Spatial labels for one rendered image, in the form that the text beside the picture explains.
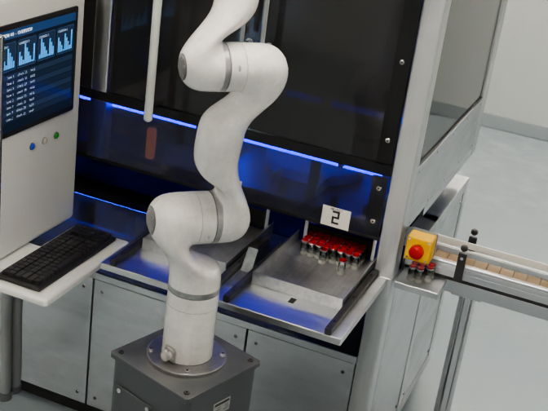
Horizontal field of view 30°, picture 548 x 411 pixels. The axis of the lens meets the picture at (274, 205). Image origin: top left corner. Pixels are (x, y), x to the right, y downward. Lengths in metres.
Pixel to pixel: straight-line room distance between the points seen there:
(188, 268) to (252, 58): 0.51
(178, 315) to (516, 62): 5.34
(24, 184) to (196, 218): 0.85
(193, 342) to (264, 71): 0.68
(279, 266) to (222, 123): 0.87
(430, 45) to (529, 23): 4.68
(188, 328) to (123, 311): 1.02
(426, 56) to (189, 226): 0.84
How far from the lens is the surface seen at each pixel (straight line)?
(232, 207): 2.24
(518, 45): 7.40
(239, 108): 2.11
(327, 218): 2.92
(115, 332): 3.42
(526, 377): 4.41
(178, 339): 2.38
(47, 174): 3.06
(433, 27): 2.69
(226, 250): 2.94
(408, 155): 2.79
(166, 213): 2.22
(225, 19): 2.03
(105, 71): 3.12
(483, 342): 4.58
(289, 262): 2.92
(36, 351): 3.65
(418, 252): 2.83
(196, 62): 2.01
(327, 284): 2.83
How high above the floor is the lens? 2.16
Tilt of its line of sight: 23 degrees down
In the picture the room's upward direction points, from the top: 8 degrees clockwise
